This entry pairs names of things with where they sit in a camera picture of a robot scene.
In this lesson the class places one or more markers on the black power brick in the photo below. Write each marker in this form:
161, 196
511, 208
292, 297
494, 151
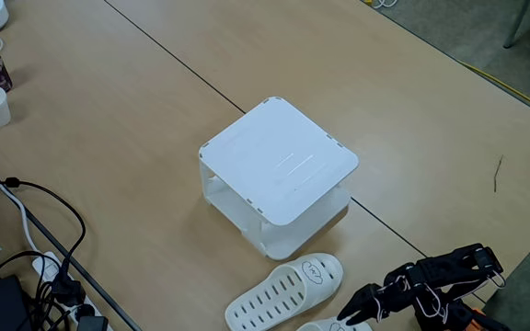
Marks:
5, 303

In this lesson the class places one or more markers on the thin dark twig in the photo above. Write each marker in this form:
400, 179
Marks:
498, 172

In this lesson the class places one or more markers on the black wall adapter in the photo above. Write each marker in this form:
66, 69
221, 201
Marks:
92, 324

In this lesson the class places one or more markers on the black power plug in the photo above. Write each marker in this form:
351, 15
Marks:
68, 290

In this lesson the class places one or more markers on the grey chair leg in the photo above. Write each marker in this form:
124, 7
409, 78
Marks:
518, 23

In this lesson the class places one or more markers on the white power strip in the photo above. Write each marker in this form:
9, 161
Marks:
46, 266

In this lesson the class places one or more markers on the white shoe rack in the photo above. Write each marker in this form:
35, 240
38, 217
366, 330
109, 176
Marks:
279, 161

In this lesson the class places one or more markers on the white slipper with dog print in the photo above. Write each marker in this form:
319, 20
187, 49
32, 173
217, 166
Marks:
320, 326
269, 299

